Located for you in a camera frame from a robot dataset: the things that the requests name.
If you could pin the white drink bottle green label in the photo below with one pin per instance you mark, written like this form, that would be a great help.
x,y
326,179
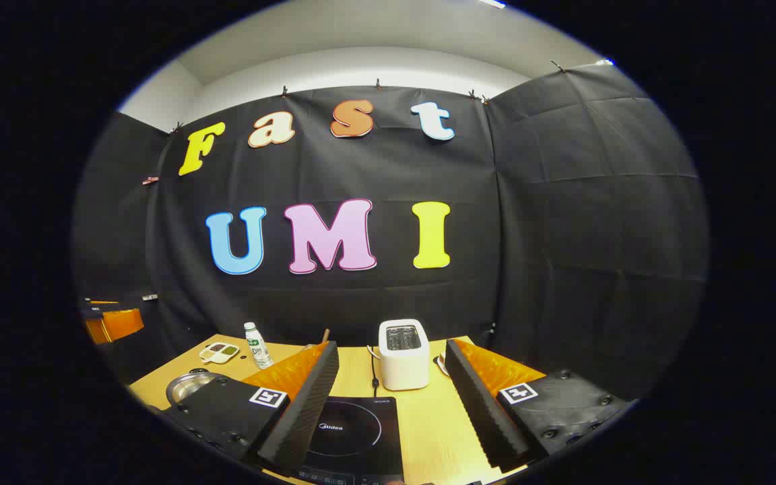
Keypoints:
x,y
258,347

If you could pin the white divided bean dish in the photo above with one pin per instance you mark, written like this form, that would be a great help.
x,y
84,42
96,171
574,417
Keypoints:
x,y
219,351

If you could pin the black induction cooktop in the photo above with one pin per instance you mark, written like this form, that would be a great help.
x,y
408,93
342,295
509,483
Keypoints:
x,y
354,431

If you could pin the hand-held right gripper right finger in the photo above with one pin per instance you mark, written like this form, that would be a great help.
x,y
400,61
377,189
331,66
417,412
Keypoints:
x,y
482,411

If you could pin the white toaster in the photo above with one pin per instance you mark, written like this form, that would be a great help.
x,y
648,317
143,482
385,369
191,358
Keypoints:
x,y
403,364

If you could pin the small white plate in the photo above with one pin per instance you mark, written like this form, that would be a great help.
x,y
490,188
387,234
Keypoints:
x,y
439,364

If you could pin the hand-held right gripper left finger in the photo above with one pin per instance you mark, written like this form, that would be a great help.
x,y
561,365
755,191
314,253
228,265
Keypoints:
x,y
307,411

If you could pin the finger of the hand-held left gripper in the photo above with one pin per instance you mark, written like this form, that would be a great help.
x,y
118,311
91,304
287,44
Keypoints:
x,y
118,327
102,302

